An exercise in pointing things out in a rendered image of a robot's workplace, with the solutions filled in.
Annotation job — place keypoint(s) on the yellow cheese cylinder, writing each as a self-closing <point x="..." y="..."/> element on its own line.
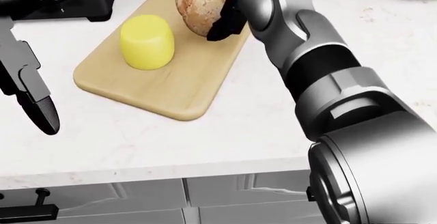
<point x="147" y="42"/>

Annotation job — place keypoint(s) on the black toaster appliance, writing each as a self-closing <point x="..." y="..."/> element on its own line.
<point x="92" y="0"/>

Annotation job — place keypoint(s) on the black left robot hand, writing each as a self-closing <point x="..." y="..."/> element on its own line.
<point x="30" y="90"/>

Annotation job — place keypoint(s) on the brown crusty bread loaf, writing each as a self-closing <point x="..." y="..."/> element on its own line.
<point x="199" y="5"/>

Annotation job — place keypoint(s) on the grey cabinet door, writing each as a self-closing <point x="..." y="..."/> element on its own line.
<point x="126" y="216"/>
<point x="256" y="213"/>

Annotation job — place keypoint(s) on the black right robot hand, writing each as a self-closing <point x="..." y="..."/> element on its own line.
<point x="227" y="26"/>

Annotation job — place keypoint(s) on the light wooden cutting board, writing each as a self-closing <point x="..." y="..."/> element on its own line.
<point x="164" y="80"/>

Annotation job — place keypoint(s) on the grey cabinet drawer front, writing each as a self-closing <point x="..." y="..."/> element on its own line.
<point x="246" y="188"/>
<point x="92" y="195"/>

